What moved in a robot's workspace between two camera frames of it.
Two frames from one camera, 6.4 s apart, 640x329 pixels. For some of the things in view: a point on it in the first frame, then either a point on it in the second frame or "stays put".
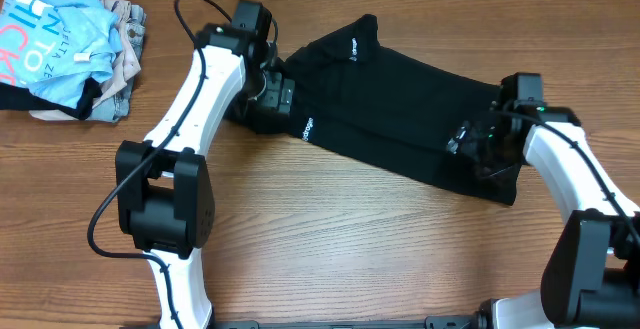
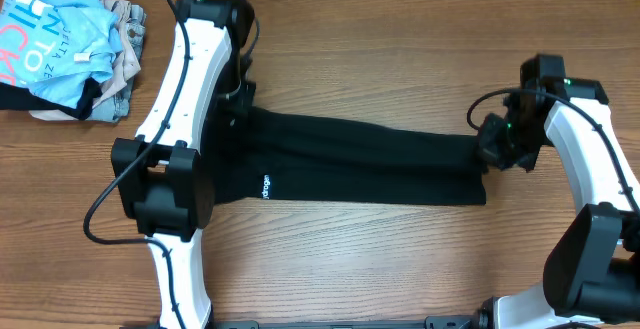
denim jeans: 117,107 stays put
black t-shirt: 385,107 -> 260,155
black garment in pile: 14,97 stays put
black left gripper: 279,97 -> 240,97
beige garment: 125,65 stays put
